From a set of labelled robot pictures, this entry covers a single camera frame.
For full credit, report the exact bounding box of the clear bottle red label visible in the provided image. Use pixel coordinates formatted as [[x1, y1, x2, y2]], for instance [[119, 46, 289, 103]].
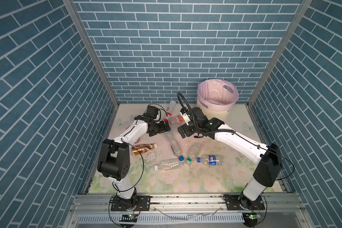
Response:
[[168, 115, 184, 125]]

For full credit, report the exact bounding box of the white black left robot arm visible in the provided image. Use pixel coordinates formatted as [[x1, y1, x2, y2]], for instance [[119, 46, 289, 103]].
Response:
[[97, 115, 170, 200]]

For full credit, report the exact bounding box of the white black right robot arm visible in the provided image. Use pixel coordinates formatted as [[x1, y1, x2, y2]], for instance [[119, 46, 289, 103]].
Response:
[[178, 107, 282, 210]]

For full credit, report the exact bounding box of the beige bin pink liner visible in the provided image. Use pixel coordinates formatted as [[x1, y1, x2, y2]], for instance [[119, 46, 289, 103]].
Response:
[[197, 79, 239, 121]]

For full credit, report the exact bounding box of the clear bottle green cap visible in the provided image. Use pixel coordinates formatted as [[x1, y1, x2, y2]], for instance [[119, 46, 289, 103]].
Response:
[[186, 143, 202, 162]]

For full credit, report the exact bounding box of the amber tea bottle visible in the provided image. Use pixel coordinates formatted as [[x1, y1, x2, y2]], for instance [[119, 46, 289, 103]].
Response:
[[132, 143, 158, 155]]

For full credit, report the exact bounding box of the clear crushed bottle white cap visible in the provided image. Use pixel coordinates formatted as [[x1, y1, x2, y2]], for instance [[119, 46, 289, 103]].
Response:
[[154, 158, 183, 171]]

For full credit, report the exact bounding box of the clear Pepsi bottle blue cap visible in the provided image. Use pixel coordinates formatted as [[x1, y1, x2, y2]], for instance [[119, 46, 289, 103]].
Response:
[[197, 154, 223, 166]]

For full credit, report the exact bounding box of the black corrugated cable conduit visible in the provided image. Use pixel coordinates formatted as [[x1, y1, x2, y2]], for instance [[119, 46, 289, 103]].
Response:
[[176, 92, 197, 135]]

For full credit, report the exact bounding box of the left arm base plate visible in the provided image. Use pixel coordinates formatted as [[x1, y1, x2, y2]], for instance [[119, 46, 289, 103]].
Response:
[[110, 195, 151, 211]]

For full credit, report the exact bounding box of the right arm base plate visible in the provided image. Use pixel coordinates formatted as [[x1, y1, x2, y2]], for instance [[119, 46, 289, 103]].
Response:
[[222, 193, 266, 211]]

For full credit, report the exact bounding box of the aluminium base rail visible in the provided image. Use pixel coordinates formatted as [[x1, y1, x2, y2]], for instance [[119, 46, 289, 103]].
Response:
[[64, 193, 313, 228]]

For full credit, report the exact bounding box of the aluminium corner post left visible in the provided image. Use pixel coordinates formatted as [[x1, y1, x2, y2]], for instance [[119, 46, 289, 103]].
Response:
[[63, 0, 119, 108]]

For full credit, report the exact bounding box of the aluminium corner post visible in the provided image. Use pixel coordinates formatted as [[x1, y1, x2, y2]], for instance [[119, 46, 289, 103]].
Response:
[[63, 0, 119, 108], [246, 0, 312, 109]]

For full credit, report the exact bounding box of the aluminium corner post right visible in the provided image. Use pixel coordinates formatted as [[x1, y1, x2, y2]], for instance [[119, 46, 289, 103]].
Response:
[[246, 0, 312, 109]]

